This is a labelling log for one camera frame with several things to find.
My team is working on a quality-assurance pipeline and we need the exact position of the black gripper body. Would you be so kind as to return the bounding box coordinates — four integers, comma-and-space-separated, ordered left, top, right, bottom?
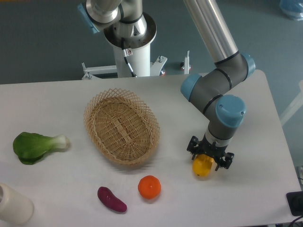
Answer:
198, 138, 226, 163

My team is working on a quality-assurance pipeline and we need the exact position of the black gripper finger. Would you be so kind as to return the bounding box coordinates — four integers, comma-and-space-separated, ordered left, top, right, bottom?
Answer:
187, 136, 200, 160
214, 151, 234, 171

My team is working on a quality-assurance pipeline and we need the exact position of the yellow mango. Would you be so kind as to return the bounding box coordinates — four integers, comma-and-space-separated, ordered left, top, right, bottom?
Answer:
192, 154, 214, 178

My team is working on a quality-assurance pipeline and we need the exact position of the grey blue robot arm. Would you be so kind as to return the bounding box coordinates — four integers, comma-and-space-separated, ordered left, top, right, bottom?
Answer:
78, 0, 255, 169

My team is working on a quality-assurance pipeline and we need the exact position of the orange tangerine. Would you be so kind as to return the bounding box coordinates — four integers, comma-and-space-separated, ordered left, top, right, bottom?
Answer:
138, 175, 161, 200

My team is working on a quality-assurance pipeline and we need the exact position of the woven wicker basket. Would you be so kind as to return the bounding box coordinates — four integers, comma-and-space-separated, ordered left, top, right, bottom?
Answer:
84, 88, 160, 166

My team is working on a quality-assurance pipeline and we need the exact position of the black device at edge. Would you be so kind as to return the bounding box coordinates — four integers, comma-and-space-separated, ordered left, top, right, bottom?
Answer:
286, 191, 303, 216

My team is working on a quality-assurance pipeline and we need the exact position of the purple sweet potato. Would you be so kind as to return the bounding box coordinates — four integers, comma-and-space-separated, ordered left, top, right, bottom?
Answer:
97, 186, 127, 213

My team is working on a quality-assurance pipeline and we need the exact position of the blue plastic bag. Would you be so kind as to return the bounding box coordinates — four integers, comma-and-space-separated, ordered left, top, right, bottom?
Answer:
279, 0, 303, 21

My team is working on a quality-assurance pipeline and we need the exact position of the green bok choy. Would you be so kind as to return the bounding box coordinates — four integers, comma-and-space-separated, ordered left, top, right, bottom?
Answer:
13, 132, 70, 165

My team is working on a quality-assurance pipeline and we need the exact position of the white cylindrical bottle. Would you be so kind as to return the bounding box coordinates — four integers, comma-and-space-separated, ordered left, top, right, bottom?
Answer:
0, 183, 34, 225

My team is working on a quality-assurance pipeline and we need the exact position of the white table leg bracket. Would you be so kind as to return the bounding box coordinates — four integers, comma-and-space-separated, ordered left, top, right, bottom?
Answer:
181, 50, 191, 74

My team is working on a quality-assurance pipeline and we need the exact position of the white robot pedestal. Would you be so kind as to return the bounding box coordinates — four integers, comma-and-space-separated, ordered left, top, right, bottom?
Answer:
82, 13, 168, 79

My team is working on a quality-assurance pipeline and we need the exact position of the black cable on pedestal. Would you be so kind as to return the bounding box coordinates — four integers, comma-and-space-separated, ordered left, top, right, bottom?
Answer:
120, 37, 138, 78

